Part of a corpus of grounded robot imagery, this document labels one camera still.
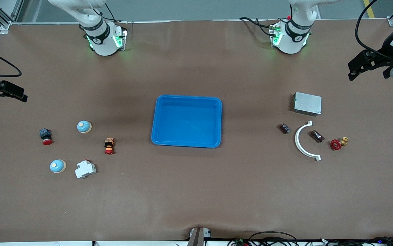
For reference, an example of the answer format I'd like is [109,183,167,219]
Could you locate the blue bell cream button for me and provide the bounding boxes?
[77,120,92,134]
[50,160,67,174]

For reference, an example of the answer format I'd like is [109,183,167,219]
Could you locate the dark brown rectangular component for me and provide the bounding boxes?
[310,129,325,143]

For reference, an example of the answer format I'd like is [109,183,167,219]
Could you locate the blue plastic tray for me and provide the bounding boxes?
[151,95,223,148]

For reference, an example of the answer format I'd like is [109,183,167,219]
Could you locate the red mushroom button black body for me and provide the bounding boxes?
[39,128,54,146]

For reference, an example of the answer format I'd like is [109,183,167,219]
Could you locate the grey metal box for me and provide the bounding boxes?
[292,92,322,117]

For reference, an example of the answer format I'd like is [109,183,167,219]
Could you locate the white circuit breaker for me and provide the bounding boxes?
[75,160,97,179]

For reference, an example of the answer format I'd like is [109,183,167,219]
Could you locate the brown paper table cover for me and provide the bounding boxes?
[0,19,393,243]

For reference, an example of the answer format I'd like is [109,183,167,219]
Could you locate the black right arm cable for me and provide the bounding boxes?
[0,42,23,78]

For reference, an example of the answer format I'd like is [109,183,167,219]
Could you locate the red handle brass valve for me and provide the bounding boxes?
[330,137,349,151]

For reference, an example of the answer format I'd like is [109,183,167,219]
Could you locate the white curved plastic bracket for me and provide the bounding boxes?
[294,121,321,161]

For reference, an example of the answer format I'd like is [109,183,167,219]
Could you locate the red orange push button switch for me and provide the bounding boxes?
[104,137,115,155]

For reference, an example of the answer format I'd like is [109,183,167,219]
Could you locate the black left base cables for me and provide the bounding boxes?
[239,16,276,37]

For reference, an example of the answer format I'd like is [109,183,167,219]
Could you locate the black right base cable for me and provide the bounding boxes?
[104,2,128,24]

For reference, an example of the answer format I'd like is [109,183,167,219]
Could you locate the black cable bundle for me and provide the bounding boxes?
[229,231,393,246]

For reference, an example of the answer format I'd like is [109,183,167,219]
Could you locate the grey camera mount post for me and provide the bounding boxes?
[187,226,212,246]

